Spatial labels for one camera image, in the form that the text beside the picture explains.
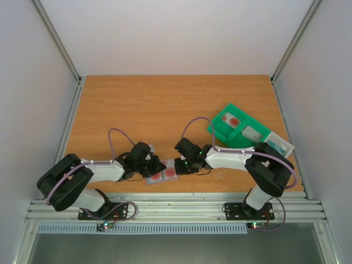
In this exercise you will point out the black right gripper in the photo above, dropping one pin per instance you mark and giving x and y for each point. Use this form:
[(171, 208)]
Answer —
[(181, 165)]

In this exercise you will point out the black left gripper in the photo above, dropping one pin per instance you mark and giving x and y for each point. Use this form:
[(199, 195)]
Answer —
[(157, 166)]

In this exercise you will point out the red white credit card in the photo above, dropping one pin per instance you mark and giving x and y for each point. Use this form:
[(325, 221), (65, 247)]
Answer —
[(169, 173), (157, 178)]

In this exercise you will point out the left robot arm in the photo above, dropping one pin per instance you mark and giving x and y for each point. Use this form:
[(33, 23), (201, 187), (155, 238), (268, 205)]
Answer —
[(64, 185)]

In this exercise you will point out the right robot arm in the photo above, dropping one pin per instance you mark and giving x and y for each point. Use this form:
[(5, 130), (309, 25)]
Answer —
[(268, 168)]

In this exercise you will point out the red white cards stack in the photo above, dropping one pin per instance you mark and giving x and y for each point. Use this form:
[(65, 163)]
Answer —
[(231, 120)]

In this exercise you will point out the teal cards stack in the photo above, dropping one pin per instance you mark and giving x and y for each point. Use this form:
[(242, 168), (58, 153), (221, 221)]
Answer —
[(278, 147)]

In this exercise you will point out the green bin far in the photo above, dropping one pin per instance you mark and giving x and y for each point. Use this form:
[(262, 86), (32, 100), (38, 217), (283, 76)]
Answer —
[(223, 132)]

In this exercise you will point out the green bin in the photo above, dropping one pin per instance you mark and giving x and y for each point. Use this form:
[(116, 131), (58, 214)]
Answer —
[(223, 132), (242, 142)]

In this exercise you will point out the green bin middle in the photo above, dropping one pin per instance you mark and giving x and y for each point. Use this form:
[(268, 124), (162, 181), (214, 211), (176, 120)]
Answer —
[(242, 142)]

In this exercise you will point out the left controller board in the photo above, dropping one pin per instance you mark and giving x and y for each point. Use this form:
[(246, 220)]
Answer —
[(105, 226)]

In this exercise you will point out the controller board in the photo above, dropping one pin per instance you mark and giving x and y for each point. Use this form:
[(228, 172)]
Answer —
[(105, 226), (256, 225)]

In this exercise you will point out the right controller board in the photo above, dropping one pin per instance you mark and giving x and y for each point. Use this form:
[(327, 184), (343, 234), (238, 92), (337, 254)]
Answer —
[(256, 225)]

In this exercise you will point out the white translucent bin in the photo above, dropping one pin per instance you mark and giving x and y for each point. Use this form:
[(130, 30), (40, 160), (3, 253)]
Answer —
[(277, 139)]

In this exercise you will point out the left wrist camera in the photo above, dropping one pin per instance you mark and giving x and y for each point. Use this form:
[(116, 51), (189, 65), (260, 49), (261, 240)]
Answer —
[(152, 148)]

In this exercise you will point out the aluminium table edge rail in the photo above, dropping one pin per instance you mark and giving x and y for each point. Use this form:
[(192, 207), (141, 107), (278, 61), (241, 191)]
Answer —
[(193, 207)]

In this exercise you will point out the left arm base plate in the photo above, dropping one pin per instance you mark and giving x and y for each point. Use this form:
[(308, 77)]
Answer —
[(111, 211)]

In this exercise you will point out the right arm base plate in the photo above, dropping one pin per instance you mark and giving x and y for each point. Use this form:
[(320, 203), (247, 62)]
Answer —
[(235, 211)]

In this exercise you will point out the aluminium corner post left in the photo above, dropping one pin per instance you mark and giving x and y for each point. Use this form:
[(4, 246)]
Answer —
[(56, 39)]

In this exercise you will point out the aluminium corner post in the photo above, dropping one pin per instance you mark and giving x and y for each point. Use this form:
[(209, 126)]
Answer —
[(298, 34), (56, 39)]

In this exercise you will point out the grey slotted cable duct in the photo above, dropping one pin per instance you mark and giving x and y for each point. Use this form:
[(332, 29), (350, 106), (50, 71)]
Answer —
[(142, 228)]

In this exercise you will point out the aluminium corner post right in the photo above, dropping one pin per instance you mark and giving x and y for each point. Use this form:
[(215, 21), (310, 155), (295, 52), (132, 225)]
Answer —
[(298, 34)]

